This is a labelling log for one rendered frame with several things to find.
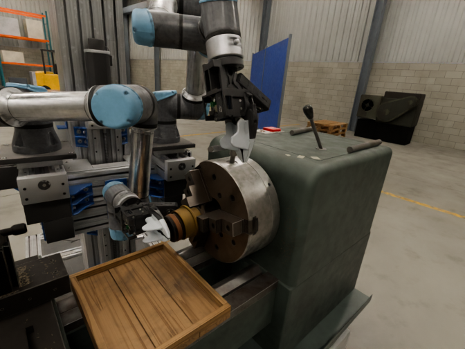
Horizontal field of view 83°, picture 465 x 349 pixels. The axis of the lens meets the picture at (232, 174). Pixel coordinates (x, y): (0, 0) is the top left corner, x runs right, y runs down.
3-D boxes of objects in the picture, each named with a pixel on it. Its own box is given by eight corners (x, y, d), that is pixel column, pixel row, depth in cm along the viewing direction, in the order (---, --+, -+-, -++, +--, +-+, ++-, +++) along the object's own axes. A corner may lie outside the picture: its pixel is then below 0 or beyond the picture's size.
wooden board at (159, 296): (165, 250, 95) (165, 240, 94) (230, 317, 71) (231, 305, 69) (70, 287, 76) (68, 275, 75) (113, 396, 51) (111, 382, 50)
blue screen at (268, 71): (235, 123, 951) (241, 51, 872) (257, 124, 960) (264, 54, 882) (256, 154, 566) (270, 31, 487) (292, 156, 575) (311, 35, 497)
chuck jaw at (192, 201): (213, 202, 84) (201, 167, 86) (221, 197, 81) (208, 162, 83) (183, 210, 77) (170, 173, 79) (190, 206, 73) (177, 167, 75)
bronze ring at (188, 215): (187, 197, 77) (158, 208, 72) (206, 209, 71) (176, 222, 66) (189, 223, 81) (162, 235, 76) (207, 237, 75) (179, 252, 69)
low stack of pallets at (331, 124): (321, 131, 917) (324, 119, 902) (346, 136, 864) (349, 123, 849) (304, 135, 828) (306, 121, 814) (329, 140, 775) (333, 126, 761)
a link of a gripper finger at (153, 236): (151, 255, 64) (135, 238, 70) (173, 247, 68) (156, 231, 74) (151, 244, 63) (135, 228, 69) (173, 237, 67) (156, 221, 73)
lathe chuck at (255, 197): (202, 219, 102) (212, 142, 89) (260, 272, 82) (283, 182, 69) (182, 226, 97) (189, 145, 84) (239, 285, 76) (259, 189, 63)
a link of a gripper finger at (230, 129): (219, 165, 58) (213, 123, 57) (239, 162, 62) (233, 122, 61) (228, 165, 56) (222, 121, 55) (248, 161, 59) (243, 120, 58)
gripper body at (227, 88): (205, 124, 56) (196, 66, 55) (234, 122, 62) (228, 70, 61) (228, 118, 51) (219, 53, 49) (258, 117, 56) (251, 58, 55)
